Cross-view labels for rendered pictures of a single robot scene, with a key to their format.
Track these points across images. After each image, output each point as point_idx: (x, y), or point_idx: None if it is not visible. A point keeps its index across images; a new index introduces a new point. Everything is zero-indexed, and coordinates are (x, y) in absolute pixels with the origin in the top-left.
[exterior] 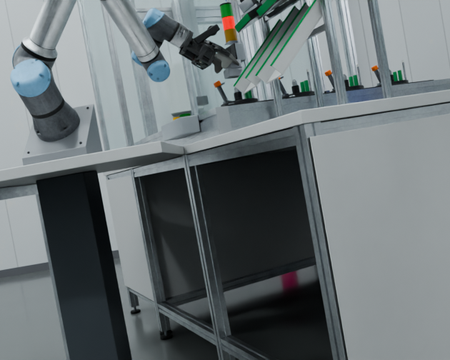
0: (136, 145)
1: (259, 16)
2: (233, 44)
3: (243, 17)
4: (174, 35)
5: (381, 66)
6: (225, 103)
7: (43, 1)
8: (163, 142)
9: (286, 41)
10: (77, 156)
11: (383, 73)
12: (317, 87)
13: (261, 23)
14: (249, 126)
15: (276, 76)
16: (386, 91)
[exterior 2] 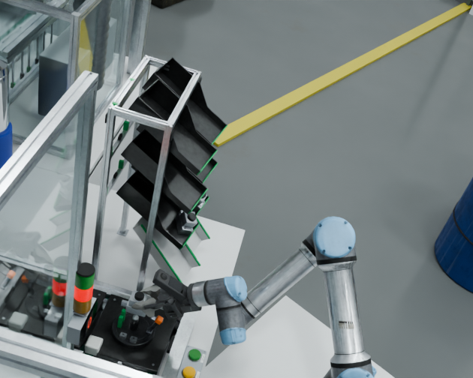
0: (297, 304)
1: (176, 225)
2: (97, 301)
3: (195, 229)
4: (201, 299)
5: (128, 211)
6: (155, 329)
7: (357, 305)
8: (279, 301)
9: (199, 220)
10: (329, 328)
11: (128, 214)
12: (98, 266)
13: (152, 236)
14: (233, 268)
15: (197, 246)
16: (126, 224)
